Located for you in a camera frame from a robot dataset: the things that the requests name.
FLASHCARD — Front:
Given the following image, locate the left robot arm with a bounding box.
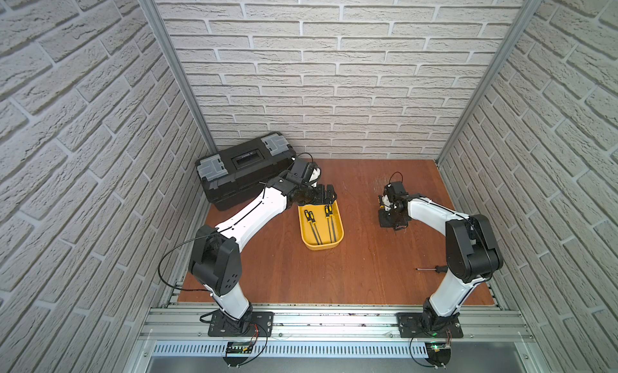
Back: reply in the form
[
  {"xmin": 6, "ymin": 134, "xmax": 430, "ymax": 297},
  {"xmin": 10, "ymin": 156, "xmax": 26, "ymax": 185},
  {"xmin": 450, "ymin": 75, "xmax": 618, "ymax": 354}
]
[{"xmin": 188, "ymin": 158, "xmax": 336, "ymax": 326}]

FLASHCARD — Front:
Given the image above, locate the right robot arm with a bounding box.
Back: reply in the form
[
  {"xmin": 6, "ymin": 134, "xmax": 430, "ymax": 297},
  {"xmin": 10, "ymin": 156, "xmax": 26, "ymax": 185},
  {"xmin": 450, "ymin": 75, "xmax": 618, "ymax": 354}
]
[{"xmin": 378, "ymin": 182, "xmax": 504, "ymax": 332}]

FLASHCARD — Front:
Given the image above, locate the yellow plastic tray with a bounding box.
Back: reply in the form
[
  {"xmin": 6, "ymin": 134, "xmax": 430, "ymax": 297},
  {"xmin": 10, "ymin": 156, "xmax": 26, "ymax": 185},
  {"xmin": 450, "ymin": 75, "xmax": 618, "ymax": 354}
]
[{"xmin": 298, "ymin": 202, "xmax": 344, "ymax": 251}]

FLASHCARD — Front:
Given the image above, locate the green black screwdriver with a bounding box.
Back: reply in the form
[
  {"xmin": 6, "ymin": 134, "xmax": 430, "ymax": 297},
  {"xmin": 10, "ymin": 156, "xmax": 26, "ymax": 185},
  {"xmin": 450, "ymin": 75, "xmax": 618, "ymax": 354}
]
[{"xmin": 416, "ymin": 266, "xmax": 448, "ymax": 273}]

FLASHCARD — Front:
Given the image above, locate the black plastic toolbox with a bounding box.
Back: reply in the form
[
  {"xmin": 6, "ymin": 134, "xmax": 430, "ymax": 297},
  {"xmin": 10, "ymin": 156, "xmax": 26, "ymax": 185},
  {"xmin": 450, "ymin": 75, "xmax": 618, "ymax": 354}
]
[{"xmin": 196, "ymin": 132, "xmax": 296, "ymax": 211}]

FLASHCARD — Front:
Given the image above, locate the right circuit board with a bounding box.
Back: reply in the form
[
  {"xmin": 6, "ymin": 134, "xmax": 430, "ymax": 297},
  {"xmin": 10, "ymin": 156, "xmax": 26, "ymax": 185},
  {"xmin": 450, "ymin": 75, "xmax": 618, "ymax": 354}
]
[{"xmin": 425, "ymin": 343, "xmax": 452, "ymax": 368}]

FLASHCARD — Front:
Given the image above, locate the circuit board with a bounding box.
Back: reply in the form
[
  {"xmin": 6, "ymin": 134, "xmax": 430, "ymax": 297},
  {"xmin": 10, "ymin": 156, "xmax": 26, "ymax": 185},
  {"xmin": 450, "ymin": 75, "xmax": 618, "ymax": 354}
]
[
  {"xmin": 223, "ymin": 341, "xmax": 255, "ymax": 368},
  {"xmin": 425, "ymin": 343, "xmax": 452, "ymax": 368}
]

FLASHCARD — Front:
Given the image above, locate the left circuit board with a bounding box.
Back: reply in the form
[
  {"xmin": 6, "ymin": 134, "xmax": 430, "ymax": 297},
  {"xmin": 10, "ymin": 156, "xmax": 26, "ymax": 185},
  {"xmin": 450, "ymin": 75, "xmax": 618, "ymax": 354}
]
[{"xmin": 223, "ymin": 341, "xmax": 255, "ymax": 368}]

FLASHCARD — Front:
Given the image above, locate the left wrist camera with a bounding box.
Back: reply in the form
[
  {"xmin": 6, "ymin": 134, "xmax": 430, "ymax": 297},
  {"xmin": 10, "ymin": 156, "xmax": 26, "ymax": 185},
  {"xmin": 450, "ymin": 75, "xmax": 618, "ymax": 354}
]
[{"xmin": 304, "ymin": 162, "xmax": 321, "ymax": 186}]

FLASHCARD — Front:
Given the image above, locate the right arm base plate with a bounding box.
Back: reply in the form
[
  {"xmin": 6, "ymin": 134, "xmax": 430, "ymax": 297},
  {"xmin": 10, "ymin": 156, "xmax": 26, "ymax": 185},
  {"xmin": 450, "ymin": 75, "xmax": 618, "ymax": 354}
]
[{"xmin": 395, "ymin": 312, "xmax": 464, "ymax": 339}]

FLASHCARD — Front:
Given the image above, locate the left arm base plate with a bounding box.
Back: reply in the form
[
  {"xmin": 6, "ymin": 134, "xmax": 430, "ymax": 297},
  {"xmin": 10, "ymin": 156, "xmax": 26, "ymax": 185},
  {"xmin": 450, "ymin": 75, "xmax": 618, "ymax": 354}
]
[{"xmin": 208, "ymin": 310, "xmax": 275, "ymax": 338}]

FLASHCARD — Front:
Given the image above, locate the aluminium frame rail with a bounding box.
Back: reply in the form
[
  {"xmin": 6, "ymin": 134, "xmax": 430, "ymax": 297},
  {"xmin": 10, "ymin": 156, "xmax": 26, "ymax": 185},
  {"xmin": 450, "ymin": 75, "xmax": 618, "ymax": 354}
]
[{"xmin": 138, "ymin": 304, "xmax": 535, "ymax": 342}]

